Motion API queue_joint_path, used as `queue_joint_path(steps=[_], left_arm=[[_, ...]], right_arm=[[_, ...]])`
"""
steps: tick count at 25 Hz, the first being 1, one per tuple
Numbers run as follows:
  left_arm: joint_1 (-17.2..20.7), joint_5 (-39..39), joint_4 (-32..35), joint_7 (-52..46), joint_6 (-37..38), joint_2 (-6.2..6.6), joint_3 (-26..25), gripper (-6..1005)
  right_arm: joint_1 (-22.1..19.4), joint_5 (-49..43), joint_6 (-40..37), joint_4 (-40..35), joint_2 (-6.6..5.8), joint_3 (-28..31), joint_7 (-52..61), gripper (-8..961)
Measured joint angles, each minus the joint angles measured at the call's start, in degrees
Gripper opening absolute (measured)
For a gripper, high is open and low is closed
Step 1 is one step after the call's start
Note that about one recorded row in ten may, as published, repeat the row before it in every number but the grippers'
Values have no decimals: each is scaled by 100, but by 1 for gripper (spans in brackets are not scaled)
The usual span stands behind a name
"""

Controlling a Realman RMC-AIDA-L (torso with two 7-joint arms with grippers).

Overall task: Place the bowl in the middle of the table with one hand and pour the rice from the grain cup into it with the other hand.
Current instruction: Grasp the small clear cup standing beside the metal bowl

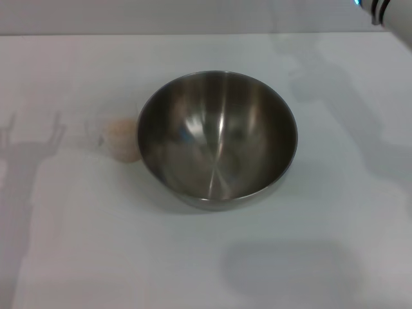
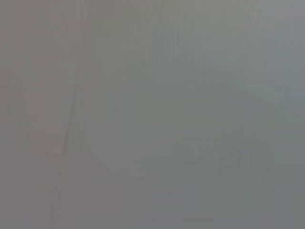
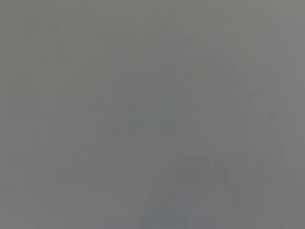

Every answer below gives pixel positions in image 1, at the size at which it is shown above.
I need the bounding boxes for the stainless steel mixing bowl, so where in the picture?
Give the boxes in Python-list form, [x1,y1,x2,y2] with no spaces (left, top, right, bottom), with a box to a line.
[136,70,299,212]

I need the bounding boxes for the clear plastic measuring cup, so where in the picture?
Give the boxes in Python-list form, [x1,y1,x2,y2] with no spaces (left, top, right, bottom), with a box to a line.
[84,102,142,165]

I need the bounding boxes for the white rice grains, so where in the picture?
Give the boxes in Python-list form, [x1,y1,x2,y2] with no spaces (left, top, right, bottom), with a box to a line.
[104,118,141,164]

